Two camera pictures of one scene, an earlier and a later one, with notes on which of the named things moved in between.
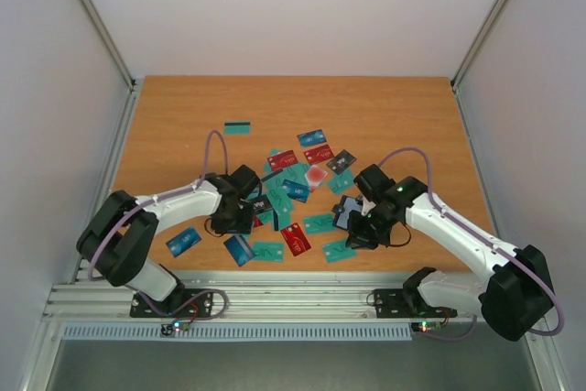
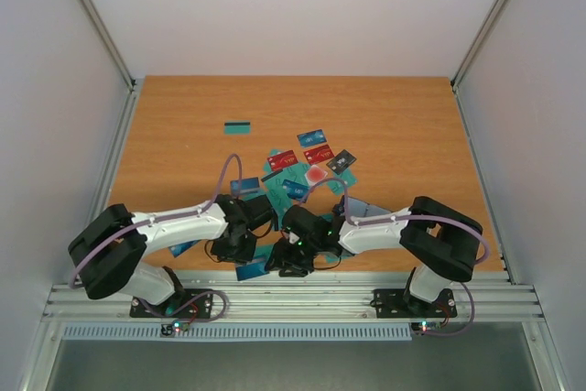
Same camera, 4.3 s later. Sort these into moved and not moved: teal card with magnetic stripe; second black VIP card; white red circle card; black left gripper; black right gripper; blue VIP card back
Moved: black left gripper; black right gripper
Not moved: blue VIP card back; white red circle card; second black VIP card; teal card with magnetic stripe
